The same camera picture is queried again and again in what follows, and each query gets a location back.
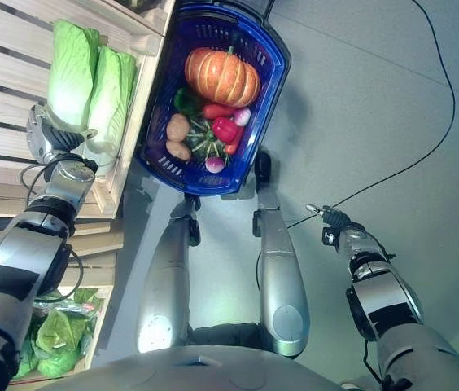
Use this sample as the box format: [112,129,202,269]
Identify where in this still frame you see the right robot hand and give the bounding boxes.
[305,204,353,230]

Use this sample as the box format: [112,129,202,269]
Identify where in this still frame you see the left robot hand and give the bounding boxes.
[25,103,98,163]

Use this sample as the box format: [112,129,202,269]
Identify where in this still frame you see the napa cabbage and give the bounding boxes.
[85,45,138,154]
[46,19,101,134]

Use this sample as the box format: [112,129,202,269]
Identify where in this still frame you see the blue plastic shopping basket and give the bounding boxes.
[133,0,293,197]

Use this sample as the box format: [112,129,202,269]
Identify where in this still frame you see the silver right robot leg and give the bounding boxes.
[252,178,311,360]

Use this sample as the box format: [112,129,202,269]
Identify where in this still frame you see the silver robot leg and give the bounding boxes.
[136,194,202,354]
[252,178,311,360]

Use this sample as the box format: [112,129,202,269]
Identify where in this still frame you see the dark right robot foot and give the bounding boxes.
[253,149,273,184]

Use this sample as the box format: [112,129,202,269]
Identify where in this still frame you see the wooden slatted crate with cabbages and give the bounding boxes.
[0,0,166,218]

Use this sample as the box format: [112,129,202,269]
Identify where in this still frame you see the brown potato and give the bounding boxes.
[165,139,193,161]
[166,112,191,143]

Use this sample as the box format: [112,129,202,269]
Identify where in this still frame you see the orange carrot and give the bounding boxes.
[225,125,246,156]

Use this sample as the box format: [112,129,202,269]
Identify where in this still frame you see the dark green leafy vegetable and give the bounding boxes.
[173,86,205,121]

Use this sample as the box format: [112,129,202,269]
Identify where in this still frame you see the pink white radish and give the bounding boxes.
[205,156,226,174]
[232,107,252,126]

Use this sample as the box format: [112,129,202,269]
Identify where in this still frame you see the red bell pepper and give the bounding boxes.
[211,116,239,143]

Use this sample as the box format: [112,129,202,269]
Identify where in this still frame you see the dark green striped squash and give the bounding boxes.
[183,118,226,162]

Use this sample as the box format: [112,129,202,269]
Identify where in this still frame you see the wooden crate with dark greens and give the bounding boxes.
[111,0,177,28]

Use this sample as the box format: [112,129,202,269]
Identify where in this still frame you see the red tomato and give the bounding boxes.
[202,103,237,120]

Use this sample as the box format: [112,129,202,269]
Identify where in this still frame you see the wrapped green vegetable bag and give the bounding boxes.
[33,288,104,319]

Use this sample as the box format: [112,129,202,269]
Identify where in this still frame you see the orange pumpkin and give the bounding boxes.
[184,46,262,108]

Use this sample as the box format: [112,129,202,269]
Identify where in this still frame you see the silver left robot leg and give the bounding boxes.
[136,194,202,354]

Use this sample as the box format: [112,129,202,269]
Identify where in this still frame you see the wooden crate with lettuce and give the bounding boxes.
[9,284,115,384]

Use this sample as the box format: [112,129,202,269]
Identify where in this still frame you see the green lettuce head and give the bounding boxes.
[36,350,83,378]
[34,308,97,356]

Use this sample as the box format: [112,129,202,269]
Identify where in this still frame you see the grey robot torso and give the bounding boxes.
[7,344,381,391]

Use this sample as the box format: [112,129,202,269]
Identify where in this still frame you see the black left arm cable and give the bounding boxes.
[20,161,85,295]

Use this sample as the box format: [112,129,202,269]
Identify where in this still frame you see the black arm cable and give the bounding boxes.
[362,336,384,384]
[20,161,85,295]

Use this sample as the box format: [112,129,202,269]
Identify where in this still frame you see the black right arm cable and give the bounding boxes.
[362,336,384,384]

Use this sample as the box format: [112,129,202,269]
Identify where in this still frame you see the black floor cable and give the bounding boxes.
[285,0,457,229]

